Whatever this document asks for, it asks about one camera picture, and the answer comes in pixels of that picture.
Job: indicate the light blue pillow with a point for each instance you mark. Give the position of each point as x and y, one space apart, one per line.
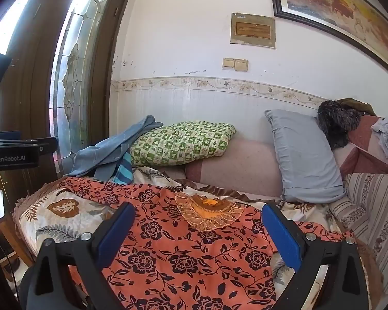
304 158

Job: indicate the pink maroon patchwork cover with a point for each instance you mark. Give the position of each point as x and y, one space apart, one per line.
362 158

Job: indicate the pink sofa cushion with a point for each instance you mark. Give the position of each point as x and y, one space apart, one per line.
239 168

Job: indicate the framed wall plaque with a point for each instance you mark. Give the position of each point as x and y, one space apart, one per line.
252 29

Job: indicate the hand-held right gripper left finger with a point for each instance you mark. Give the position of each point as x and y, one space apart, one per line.
116 232

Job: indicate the brown wooden door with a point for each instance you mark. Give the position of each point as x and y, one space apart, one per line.
29 71

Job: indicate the grey cloth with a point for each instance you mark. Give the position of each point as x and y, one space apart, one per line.
383 135

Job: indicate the teal striped cloth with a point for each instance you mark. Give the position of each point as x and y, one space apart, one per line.
124 171

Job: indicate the beige light switch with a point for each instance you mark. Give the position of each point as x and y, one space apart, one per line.
228 63
241 65

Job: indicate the blue cloth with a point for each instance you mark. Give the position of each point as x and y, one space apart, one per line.
100 155

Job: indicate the cream leaf-print blanket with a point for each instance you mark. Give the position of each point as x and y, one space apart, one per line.
51 206

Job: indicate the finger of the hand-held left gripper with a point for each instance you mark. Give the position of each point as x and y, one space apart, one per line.
48 144

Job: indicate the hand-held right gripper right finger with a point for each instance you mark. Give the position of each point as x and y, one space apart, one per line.
283 235

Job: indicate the striped floral cushion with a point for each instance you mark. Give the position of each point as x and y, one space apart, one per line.
375 206

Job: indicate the dark furry hat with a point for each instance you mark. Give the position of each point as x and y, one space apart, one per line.
338 122

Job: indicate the orange floral garment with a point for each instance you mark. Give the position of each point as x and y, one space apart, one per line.
181 258

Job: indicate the brown cloth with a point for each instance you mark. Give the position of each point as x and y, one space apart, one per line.
359 106

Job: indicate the framed painting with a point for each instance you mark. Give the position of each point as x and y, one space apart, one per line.
336 0

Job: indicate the green checkered pillow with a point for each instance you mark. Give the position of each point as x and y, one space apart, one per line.
181 143

